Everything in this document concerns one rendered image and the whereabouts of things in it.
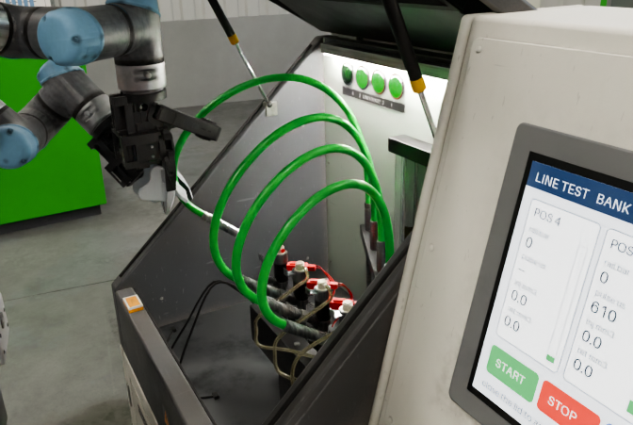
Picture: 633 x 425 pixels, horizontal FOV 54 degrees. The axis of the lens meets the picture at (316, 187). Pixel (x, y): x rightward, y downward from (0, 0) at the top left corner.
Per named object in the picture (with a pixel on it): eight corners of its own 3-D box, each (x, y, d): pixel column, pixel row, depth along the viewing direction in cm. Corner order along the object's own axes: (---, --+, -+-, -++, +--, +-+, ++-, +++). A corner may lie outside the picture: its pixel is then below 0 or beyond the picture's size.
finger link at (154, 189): (138, 219, 105) (132, 166, 102) (173, 211, 108) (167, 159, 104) (143, 224, 102) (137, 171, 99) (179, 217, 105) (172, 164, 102)
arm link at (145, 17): (88, -10, 92) (128, -13, 99) (99, 65, 95) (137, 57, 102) (130, -10, 88) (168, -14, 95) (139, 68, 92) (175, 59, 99)
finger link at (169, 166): (159, 186, 105) (154, 137, 102) (170, 184, 106) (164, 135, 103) (168, 194, 101) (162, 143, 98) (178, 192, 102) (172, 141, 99)
